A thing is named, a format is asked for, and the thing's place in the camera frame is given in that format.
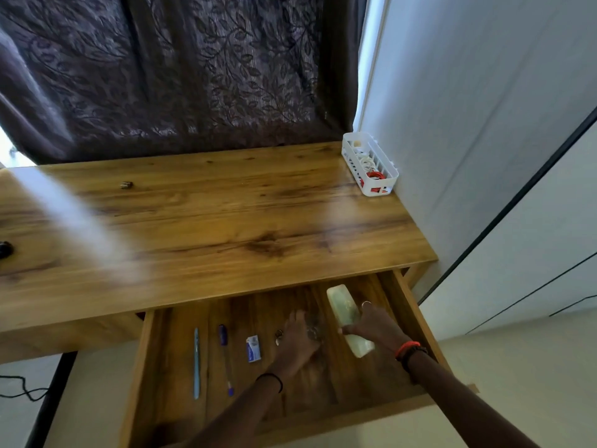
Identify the person's right hand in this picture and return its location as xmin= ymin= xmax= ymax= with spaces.
xmin=338 ymin=301 xmax=411 ymax=355

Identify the person's left hand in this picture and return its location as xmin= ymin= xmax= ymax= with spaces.
xmin=270 ymin=310 xmax=323 ymax=378

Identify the clear drinking glass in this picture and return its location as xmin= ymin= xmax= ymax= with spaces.
xmin=305 ymin=314 xmax=326 ymax=342

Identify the pale green plastic case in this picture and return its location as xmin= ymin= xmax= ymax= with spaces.
xmin=326 ymin=284 xmax=376 ymax=359

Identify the blue capped clear pen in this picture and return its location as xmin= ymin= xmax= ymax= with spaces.
xmin=218 ymin=324 xmax=235 ymax=397

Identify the light blue pen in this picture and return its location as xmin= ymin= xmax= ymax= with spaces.
xmin=193 ymin=327 xmax=201 ymax=401

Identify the wooden drawer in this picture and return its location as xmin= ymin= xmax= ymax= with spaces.
xmin=119 ymin=269 xmax=479 ymax=448

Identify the white plastic slotted basket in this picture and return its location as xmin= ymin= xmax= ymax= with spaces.
xmin=341 ymin=131 xmax=400 ymax=197

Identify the red multi-head cable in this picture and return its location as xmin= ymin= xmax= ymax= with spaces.
xmin=359 ymin=170 xmax=388 ymax=194

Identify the black charging cable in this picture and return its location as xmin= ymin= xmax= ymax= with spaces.
xmin=0 ymin=375 xmax=50 ymax=402

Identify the person's left forearm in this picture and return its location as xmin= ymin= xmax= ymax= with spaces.
xmin=184 ymin=373 xmax=285 ymax=448

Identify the person's right forearm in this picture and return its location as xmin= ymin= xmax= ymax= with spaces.
xmin=403 ymin=349 xmax=542 ymax=448

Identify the black thread wristband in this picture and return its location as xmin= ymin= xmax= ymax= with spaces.
xmin=255 ymin=373 xmax=284 ymax=394

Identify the white cabinet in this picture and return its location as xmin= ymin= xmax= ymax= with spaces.
xmin=418 ymin=106 xmax=597 ymax=341

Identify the brown leaf-patterned curtain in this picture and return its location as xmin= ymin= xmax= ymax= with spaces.
xmin=0 ymin=0 xmax=369 ymax=165

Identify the black beaded bracelet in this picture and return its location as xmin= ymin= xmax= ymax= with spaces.
xmin=400 ymin=345 xmax=428 ymax=373

